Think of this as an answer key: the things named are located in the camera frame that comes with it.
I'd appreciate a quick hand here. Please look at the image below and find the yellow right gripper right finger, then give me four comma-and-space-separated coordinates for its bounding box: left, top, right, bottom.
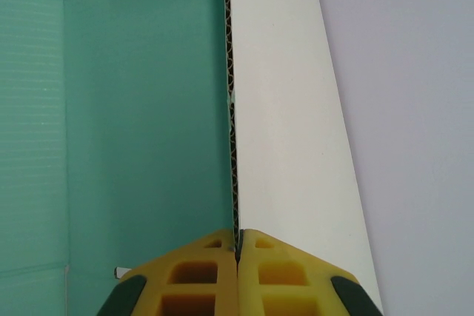
236, 228, 384, 316

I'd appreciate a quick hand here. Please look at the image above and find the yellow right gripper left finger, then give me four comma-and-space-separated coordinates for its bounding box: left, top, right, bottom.
95, 228, 238, 316

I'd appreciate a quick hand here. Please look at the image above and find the teal and white cardboard box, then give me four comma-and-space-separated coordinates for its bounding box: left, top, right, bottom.
0, 0, 384, 316

